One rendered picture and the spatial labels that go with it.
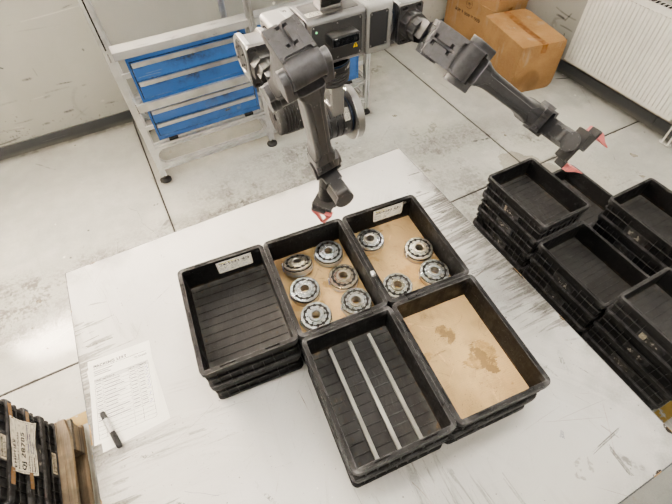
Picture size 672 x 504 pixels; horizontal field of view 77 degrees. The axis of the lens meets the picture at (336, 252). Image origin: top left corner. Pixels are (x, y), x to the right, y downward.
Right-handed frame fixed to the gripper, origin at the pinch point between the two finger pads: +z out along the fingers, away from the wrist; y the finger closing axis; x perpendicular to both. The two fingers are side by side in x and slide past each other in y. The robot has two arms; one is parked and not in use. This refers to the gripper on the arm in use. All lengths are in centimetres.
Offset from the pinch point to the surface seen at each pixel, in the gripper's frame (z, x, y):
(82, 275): 44, 90, -37
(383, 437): 18, -40, -54
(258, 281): 24.5, 17.1, -20.1
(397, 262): 20.8, -26.6, 5.3
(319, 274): 22.7, -2.1, -9.7
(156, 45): 32, 143, 96
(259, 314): 23.4, 10.5, -31.8
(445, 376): 17, -52, -30
